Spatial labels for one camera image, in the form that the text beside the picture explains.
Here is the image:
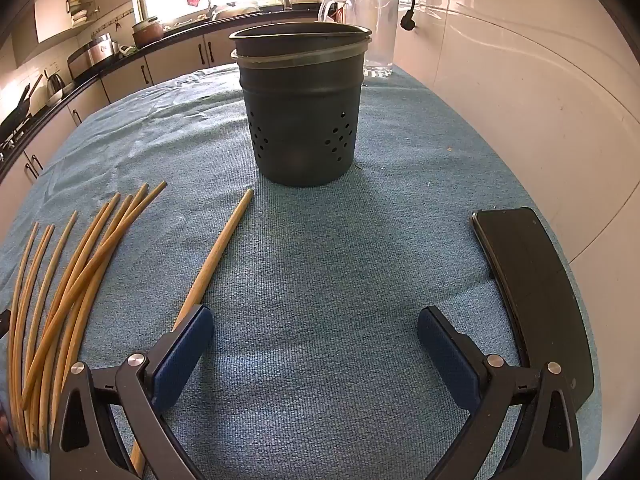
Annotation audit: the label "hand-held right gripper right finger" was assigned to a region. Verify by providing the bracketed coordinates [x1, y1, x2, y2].
[416, 305, 583, 480]

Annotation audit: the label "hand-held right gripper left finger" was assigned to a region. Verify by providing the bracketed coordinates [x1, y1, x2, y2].
[49, 304, 215, 480]

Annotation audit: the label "wooden chopstick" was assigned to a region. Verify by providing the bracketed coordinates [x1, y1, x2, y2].
[129, 188, 255, 477]

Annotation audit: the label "bundle of wooden chopsticks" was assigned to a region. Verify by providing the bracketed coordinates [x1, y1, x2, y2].
[7, 180, 168, 453]

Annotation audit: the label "dark grey utensil holder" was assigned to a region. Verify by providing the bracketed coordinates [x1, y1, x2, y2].
[229, 21, 373, 188]

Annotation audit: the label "black smartphone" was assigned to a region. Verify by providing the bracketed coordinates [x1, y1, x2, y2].
[471, 206, 596, 411]

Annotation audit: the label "blue table cloth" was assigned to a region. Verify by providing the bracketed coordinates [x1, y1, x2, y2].
[0, 62, 601, 480]

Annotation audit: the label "black wok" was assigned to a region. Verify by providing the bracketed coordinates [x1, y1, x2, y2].
[0, 75, 43, 130]

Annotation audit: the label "beige lower cabinets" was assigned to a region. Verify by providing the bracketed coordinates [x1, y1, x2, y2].
[0, 22, 321, 201]

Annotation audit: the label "black kitchen countertop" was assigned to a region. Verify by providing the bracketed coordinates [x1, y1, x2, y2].
[0, 2, 331, 163]

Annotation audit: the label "silver rice cooker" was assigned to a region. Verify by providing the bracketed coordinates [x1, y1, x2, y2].
[67, 33, 117, 77]

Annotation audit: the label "brown cooking pot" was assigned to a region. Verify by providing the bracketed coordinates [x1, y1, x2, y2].
[131, 16, 165, 48]

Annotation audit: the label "clear glass mug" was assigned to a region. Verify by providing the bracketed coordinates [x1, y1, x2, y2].
[318, 0, 401, 78]

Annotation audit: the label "steel pot lid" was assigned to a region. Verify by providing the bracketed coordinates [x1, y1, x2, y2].
[215, 4, 258, 19]

